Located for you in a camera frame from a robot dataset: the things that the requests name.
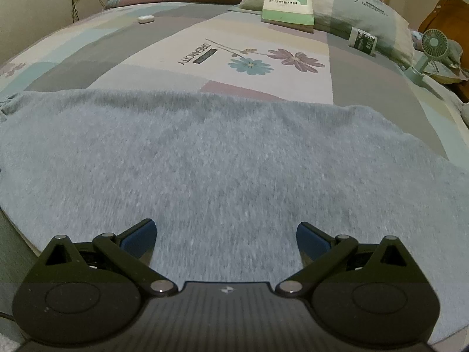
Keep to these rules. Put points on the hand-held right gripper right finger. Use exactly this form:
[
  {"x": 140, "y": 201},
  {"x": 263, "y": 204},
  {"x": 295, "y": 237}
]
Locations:
[{"x": 311, "y": 238}]

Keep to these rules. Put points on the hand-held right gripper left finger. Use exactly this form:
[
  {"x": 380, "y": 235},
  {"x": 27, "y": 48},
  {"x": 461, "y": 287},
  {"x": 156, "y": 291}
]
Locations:
[{"x": 141, "y": 236}]

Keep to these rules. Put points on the grey sweatpants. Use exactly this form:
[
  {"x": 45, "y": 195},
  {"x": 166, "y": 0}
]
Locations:
[{"x": 220, "y": 161}]

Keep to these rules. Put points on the small printed tissue pack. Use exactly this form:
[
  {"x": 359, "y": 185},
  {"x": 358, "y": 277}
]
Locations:
[{"x": 362, "y": 42}]

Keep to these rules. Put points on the white earbud case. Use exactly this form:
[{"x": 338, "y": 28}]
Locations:
[{"x": 145, "y": 18}]

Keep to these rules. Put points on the green handheld fan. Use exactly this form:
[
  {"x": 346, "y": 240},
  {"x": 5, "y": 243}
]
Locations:
[{"x": 434, "y": 44}]

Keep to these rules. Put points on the checkered pillow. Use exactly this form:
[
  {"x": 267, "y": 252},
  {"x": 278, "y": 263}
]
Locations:
[{"x": 348, "y": 7}]

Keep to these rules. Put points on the green white book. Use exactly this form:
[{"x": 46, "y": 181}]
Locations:
[{"x": 287, "y": 5}]

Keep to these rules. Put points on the wooden bed headboard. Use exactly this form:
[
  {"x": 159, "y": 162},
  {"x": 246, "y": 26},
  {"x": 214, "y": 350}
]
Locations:
[{"x": 445, "y": 14}]

